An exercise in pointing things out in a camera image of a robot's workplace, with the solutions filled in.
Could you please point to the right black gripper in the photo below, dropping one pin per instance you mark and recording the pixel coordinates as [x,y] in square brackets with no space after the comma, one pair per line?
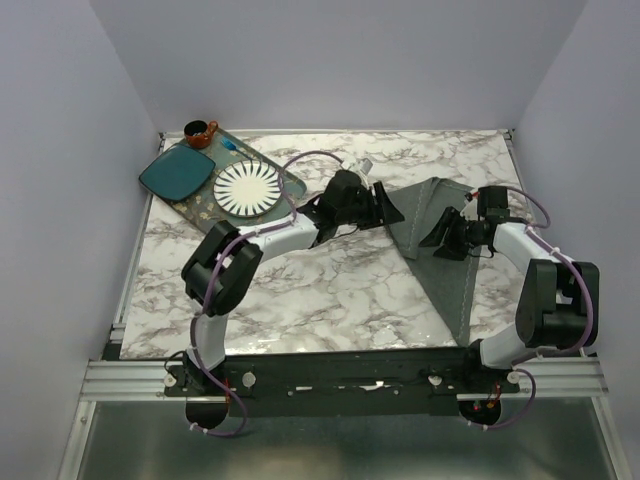
[451,250]

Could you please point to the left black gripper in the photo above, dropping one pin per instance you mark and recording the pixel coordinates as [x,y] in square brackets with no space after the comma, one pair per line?
[378,216]

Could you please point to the grey cloth napkin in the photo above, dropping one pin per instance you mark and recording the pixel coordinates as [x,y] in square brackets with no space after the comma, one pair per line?
[445,269]

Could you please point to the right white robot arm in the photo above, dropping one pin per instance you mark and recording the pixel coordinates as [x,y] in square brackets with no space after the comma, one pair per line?
[557,312]

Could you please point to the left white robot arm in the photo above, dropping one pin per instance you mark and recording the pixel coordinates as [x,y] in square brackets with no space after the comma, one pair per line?
[219,273]

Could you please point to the white striped round plate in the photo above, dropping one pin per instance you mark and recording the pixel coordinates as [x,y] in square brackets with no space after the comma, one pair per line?
[247,188]

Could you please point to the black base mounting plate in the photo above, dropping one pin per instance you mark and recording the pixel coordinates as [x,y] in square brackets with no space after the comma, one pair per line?
[351,383]

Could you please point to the floral rectangular serving tray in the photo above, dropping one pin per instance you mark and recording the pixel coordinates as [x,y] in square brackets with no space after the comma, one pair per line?
[202,211]

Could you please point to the orange ceramic mug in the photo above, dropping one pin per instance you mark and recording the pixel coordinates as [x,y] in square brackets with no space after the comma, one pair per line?
[199,134]

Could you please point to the teal square plate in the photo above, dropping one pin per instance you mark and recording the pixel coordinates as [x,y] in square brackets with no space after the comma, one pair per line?
[177,173]

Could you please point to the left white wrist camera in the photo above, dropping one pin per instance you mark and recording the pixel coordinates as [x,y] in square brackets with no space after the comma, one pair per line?
[362,168]

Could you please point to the aluminium frame rail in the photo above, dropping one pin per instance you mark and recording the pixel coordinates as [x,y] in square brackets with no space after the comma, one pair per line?
[122,381]

